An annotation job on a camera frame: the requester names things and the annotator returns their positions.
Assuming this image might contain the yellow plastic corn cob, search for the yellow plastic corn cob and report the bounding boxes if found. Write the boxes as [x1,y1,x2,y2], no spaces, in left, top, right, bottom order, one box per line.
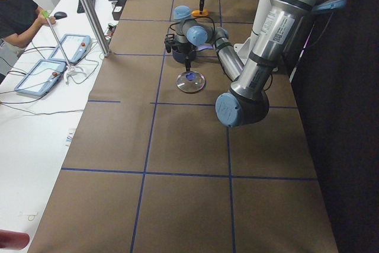
[191,9,208,17]

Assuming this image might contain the glass pot lid blue knob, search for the glass pot lid blue knob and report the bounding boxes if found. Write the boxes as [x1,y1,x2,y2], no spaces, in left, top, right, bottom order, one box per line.
[176,71,206,94]

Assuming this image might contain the far blue teach pendant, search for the far blue teach pendant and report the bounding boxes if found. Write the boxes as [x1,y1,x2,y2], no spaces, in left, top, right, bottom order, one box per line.
[60,34,92,65]

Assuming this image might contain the blue teach pendant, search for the blue teach pendant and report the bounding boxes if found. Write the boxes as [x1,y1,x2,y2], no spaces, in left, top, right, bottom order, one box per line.
[14,59,66,97]
[60,34,92,65]

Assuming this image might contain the metal reacher stick green grip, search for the metal reacher stick green grip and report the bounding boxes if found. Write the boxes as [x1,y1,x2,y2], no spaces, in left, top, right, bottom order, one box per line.
[41,10,87,85]

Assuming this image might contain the black computer mouse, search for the black computer mouse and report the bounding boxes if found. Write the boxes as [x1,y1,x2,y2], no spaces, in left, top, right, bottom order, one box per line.
[54,11,68,20]

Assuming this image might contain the near blue teach pendant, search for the near blue teach pendant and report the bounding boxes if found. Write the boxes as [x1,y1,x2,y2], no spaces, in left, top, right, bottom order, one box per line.
[14,59,66,97]

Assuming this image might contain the person in black shirt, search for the person in black shirt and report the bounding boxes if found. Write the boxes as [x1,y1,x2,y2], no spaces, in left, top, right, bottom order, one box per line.
[0,0,57,84]

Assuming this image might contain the red cylinder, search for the red cylinder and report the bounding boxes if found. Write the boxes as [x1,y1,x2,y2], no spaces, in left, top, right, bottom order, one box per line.
[0,229,30,250]

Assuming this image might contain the black saucepan blue handle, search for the black saucepan blue handle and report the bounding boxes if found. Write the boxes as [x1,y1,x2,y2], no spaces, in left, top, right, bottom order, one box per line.
[172,44,214,64]

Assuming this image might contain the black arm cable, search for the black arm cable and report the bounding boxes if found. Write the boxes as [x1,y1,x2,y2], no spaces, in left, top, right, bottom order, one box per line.
[165,15,216,33]

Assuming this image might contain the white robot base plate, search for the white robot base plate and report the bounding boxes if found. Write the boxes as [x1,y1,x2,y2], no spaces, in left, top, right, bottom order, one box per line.
[234,31,259,63]

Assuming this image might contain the aluminium frame post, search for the aluminium frame post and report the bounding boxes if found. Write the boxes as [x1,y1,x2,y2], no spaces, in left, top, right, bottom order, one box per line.
[80,0,110,57]

